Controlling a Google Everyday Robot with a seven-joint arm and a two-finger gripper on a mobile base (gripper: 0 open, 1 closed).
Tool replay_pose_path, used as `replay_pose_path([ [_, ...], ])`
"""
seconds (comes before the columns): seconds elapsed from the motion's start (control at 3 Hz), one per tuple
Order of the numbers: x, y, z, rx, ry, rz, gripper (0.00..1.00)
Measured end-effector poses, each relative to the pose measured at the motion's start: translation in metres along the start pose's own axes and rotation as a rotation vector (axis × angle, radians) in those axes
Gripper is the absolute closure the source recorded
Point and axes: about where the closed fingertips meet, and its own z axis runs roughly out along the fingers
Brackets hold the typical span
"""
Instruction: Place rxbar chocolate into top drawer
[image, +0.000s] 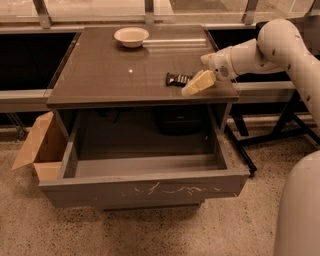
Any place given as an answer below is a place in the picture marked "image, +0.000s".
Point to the open grey top drawer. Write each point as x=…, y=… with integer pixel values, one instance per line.
x=144, y=158

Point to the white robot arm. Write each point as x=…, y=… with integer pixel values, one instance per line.
x=279, y=46

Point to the brown cardboard box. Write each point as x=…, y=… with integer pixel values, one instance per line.
x=43, y=147

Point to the white paper bowl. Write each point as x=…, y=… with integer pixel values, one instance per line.
x=131, y=37

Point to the grey drawer cabinet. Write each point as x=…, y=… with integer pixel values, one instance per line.
x=102, y=75

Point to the black table leg frame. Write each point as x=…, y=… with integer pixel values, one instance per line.
x=288, y=125

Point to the dark rxbar chocolate wrapper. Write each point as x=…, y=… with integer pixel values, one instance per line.
x=177, y=80

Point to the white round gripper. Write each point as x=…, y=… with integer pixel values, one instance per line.
x=220, y=65

